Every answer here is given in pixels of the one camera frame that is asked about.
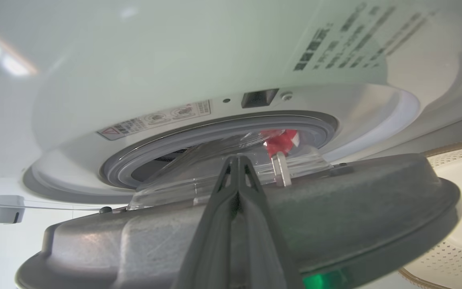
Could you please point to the grey warning sticker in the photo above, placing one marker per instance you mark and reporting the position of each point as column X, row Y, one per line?
column 155, row 119

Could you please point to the white front-load washing machine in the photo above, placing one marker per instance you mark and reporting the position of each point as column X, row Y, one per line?
column 175, row 60

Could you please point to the red garment with white cuff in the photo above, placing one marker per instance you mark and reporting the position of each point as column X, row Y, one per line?
column 281, row 142

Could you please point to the cream perforated laundry basket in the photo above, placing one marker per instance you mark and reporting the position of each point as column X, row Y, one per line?
column 455, row 257

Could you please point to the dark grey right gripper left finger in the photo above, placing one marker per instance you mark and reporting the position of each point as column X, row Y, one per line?
column 211, row 241

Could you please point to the round glass washing machine door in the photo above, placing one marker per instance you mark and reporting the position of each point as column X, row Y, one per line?
column 355, row 212

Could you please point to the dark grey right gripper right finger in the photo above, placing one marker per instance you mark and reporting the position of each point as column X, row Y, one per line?
column 259, row 249

